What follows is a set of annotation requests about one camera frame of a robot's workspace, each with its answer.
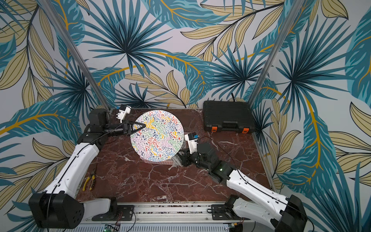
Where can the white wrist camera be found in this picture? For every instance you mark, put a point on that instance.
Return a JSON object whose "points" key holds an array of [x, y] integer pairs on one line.
{"points": [[123, 110], [192, 141]]}

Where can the aluminium corner post right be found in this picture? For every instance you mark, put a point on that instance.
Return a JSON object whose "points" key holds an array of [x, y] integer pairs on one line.
{"points": [[273, 42]]}

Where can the aluminium corner post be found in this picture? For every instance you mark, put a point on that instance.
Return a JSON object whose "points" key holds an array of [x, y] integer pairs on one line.
{"points": [[273, 42], [61, 29]]}

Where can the colourful squiggle pattern plate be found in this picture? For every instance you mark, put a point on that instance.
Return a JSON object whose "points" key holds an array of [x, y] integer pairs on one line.
{"points": [[162, 137]]}

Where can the aluminium corner post left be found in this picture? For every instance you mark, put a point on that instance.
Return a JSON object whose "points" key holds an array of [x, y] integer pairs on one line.
{"points": [[61, 29]]}

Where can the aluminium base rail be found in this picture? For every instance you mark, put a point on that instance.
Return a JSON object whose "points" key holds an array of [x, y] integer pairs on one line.
{"points": [[172, 217]]}

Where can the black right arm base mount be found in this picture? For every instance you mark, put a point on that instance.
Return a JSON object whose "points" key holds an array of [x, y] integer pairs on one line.
{"points": [[222, 212]]}

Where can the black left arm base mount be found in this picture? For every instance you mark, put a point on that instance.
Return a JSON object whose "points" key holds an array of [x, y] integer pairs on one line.
{"points": [[116, 213]]}

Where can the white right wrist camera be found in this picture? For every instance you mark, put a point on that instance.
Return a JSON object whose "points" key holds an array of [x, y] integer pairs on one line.
{"points": [[192, 141]]}

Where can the black plastic tool case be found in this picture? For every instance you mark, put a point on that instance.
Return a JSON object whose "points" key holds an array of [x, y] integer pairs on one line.
{"points": [[233, 116]]}

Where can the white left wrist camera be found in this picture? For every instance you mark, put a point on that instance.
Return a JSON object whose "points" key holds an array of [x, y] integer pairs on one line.
{"points": [[123, 110]]}

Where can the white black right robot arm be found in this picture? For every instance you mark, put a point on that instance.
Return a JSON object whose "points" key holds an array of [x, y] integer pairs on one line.
{"points": [[276, 211]]}

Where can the pink perforated plastic basket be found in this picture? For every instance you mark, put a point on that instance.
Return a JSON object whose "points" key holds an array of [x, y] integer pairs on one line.
{"points": [[158, 160]]}

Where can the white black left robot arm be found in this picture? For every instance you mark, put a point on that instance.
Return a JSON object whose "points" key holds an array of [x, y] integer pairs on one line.
{"points": [[56, 207]]}

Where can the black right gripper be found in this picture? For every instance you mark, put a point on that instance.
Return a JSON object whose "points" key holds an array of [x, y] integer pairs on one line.
{"points": [[185, 158]]}

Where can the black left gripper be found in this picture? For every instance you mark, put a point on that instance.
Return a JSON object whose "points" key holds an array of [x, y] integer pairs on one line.
{"points": [[130, 131]]}

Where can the grey microfibre cloth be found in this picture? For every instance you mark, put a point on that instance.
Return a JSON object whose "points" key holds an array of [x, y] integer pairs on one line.
{"points": [[179, 159]]}

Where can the yellow handled pliers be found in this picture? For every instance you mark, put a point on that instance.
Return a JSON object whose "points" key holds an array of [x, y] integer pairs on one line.
{"points": [[89, 183]]}

